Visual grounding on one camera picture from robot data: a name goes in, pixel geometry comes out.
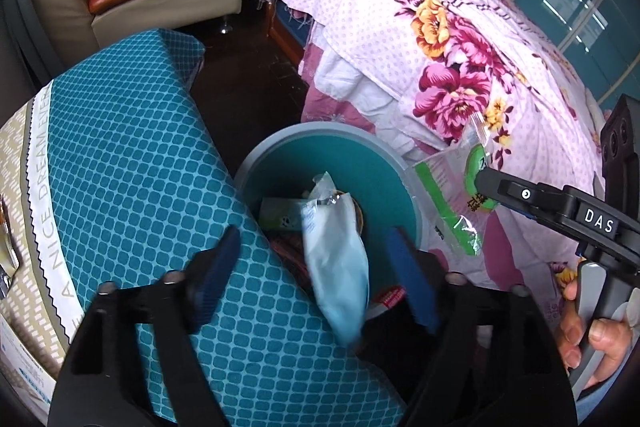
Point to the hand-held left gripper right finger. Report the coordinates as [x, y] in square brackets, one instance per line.
[412, 282]

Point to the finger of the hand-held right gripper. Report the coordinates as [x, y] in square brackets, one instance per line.
[550, 222]
[525, 193]

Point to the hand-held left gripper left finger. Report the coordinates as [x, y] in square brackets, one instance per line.
[217, 267]

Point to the green clear plastic bag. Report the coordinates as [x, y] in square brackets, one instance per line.
[450, 197]

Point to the pale blue packet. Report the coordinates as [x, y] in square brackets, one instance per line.
[335, 267]

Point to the grey teal trash bin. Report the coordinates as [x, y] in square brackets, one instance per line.
[380, 187]

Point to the person's right hand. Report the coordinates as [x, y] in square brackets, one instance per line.
[607, 337]

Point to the pink white bed sheet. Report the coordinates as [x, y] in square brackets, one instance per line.
[505, 257]

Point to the green white box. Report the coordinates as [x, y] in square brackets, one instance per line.
[280, 212]

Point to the teal patterned tablecloth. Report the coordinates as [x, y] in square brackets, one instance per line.
[150, 132]

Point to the floral blanket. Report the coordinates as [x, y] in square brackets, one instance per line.
[450, 32]

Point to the wooden bed frame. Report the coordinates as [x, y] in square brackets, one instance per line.
[285, 32]

